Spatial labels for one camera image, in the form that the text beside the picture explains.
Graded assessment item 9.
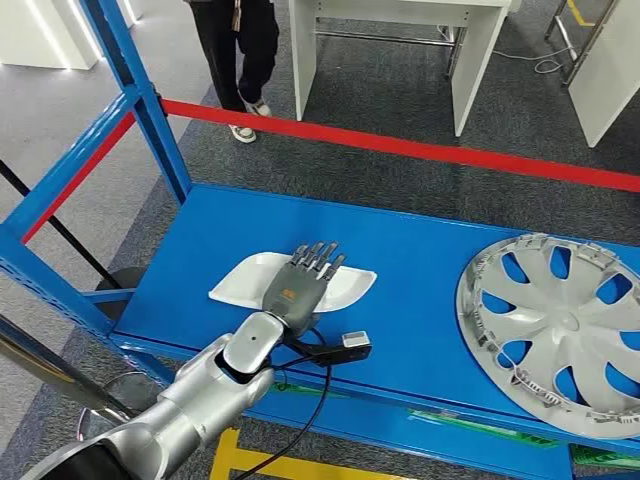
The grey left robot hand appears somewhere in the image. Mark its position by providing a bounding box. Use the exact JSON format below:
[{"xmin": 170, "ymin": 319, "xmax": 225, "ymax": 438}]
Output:
[{"xmin": 261, "ymin": 241, "xmax": 347, "ymax": 338}]

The white plastic car part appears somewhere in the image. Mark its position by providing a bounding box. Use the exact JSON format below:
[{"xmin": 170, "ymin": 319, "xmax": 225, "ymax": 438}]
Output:
[{"xmin": 208, "ymin": 251, "xmax": 377, "ymax": 314}]

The silver wheel hubcap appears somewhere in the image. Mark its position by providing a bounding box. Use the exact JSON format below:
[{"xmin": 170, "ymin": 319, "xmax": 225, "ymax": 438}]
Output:
[{"xmin": 456, "ymin": 233, "xmax": 640, "ymax": 440}]

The blue metal shelf rack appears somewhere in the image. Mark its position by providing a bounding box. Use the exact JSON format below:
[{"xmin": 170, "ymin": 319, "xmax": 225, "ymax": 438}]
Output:
[{"xmin": 0, "ymin": 0, "xmax": 640, "ymax": 480}]

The yellow floor tape square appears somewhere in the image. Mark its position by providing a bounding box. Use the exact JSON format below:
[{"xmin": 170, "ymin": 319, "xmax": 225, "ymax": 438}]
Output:
[{"xmin": 210, "ymin": 427, "xmax": 416, "ymax": 480}]

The red barrier belt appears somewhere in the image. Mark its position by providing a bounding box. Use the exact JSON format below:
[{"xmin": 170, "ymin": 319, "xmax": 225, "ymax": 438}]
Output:
[
  {"xmin": 20, "ymin": 112, "xmax": 137, "ymax": 245},
  {"xmin": 161, "ymin": 99, "xmax": 640, "ymax": 195}
]

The person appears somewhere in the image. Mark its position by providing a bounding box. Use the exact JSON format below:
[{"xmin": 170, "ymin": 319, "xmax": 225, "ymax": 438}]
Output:
[{"xmin": 187, "ymin": 0, "xmax": 280, "ymax": 145}]

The white desk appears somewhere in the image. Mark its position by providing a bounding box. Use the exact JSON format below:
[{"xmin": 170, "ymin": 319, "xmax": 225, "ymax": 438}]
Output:
[{"xmin": 288, "ymin": 0, "xmax": 513, "ymax": 138}]

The white lit display plinth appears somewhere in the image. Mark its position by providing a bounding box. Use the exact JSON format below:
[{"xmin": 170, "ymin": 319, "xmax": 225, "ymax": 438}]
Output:
[
  {"xmin": 0, "ymin": 0, "xmax": 99, "ymax": 72},
  {"xmin": 115, "ymin": 0, "xmax": 146, "ymax": 29}
]

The white desk panel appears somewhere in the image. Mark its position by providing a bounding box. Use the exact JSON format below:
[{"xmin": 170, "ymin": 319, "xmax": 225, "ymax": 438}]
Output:
[{"xmin": 567, "ymin": 0, "xmax": 640, "ymax": 148}]

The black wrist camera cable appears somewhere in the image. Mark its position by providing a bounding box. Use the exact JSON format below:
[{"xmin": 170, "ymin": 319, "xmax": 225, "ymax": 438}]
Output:
[{"xmin": 232, "ymin": 327, "xmax": 334, "ymax": 480}]

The black stanchion post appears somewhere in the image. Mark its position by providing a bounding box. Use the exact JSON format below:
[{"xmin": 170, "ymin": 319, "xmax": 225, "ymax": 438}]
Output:
[{"xmin": 0, "ymin": 158, "xmax": 147, "ymax": 324}]

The white floor cable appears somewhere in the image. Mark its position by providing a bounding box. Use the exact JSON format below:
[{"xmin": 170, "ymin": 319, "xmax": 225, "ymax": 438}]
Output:
[{"xmin": 492, "ymin": 44, "xmax": 577, "ymax": 75}]

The steel table leg frame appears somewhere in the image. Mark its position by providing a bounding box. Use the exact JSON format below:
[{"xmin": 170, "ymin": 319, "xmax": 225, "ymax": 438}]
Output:
[{"xmin": 543, "ymin": 0, "xmax": 618, "ymax": 89}]

